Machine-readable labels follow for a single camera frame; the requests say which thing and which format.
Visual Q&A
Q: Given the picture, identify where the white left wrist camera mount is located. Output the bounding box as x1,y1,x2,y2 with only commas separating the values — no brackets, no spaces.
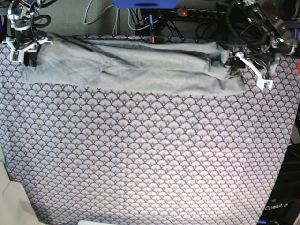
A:
232,52,274,90

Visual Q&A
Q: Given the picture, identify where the patterned fan-print tablecloth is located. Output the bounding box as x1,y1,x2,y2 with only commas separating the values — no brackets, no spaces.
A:
0,45,300,225

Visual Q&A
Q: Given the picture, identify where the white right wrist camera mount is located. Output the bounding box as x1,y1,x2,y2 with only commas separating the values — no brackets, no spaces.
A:
2,37,53,63

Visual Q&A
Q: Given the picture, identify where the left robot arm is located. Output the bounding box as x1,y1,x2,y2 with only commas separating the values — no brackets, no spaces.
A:
225,0,300,79

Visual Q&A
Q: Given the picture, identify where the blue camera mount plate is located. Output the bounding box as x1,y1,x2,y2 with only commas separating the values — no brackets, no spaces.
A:
113,0,179,9

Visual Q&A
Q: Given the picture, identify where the grey T-shirt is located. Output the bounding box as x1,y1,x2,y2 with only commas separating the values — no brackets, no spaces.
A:
20,34,246,96

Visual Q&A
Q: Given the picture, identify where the black power strip red switch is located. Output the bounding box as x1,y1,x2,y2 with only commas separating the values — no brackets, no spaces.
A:
175,8,226,19

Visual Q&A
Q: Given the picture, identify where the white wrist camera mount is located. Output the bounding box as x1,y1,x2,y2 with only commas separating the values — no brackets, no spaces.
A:
232,52,274,90
2,37,53,63

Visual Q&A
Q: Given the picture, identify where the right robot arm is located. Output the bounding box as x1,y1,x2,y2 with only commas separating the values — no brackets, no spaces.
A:
3,0,55,67

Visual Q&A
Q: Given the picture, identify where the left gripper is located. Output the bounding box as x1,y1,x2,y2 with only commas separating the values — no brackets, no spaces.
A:
226,45,280,75

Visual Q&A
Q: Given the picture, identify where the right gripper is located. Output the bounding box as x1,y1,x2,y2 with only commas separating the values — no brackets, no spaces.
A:
14,29,39,67

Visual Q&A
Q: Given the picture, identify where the red black table clamp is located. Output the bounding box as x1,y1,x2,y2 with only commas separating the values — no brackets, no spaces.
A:
149,15,156,44

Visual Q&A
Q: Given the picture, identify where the black OpenArm box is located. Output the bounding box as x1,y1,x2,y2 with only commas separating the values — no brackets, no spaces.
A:
257,144,300,225

